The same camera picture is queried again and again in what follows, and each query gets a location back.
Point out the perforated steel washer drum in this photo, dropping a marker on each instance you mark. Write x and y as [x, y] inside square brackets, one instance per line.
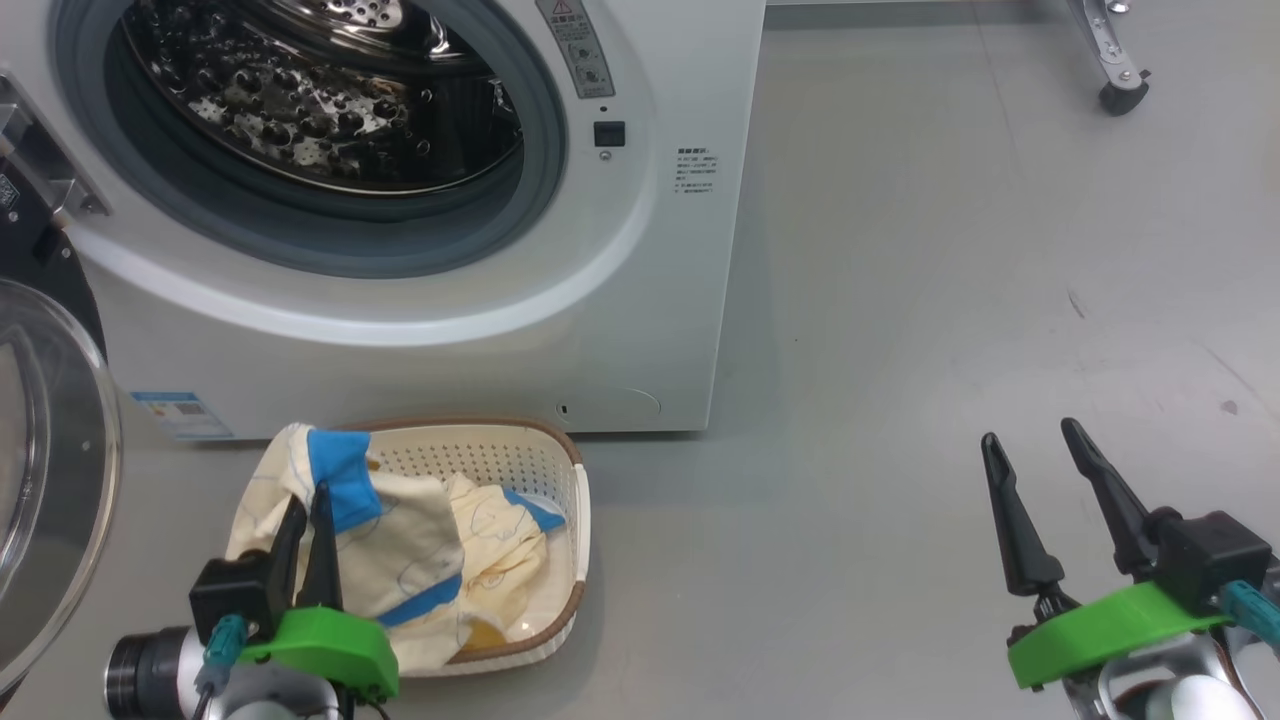
[320, 110]

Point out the cream perforated laundry basket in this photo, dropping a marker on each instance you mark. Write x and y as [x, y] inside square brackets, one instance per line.
[500, 460]

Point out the black caster wheel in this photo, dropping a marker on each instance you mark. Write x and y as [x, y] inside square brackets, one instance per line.
[1123, 97]

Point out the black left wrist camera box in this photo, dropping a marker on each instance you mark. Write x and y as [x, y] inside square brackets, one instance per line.
[232, 595]

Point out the silver metal frame bracket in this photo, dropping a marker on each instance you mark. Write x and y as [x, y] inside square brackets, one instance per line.
[1105, 40]

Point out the grey rubber door seal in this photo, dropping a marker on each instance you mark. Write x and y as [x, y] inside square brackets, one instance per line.
[300, 250]

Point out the black glass washing machine door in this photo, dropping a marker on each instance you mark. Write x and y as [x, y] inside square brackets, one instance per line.
[60, 450]

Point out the white front-load washing machine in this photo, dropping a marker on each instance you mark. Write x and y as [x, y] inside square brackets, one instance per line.
[650, 300]

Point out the cream garment with blue trim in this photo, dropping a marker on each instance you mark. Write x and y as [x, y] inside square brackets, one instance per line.
[400, 540]

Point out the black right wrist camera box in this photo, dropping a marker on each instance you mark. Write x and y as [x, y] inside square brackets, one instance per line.
[1210, 555]

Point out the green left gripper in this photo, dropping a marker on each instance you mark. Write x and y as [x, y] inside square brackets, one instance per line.
[335, 645]

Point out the grey warning sticker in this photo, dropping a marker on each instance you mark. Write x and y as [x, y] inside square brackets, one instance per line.
[578, 45]

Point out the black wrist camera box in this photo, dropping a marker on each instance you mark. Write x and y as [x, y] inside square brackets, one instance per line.
[1210, 555]
[232, 595]

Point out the blue white energy label sticker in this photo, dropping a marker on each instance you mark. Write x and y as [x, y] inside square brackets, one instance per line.
[182, 415]

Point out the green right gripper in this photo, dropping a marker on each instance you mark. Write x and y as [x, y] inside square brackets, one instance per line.
[1100, 630]

